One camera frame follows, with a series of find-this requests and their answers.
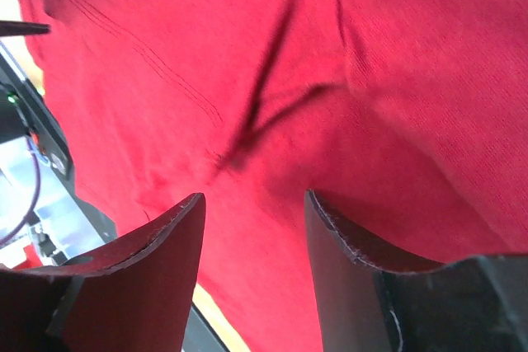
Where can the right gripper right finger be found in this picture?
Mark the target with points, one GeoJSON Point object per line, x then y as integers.
{"type": "Point", "coordinates": [374, 296]}

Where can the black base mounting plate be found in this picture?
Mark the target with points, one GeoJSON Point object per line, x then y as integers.
{"type": "Point", "coordinates": [23, 112]}

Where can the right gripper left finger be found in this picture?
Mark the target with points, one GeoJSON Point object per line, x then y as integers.
{"type": "Point", "coordinates": [132, 294]}

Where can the dark red t shirt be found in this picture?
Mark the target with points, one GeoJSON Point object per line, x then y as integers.
{"type": "Point", "coordinates": [410, 116]}

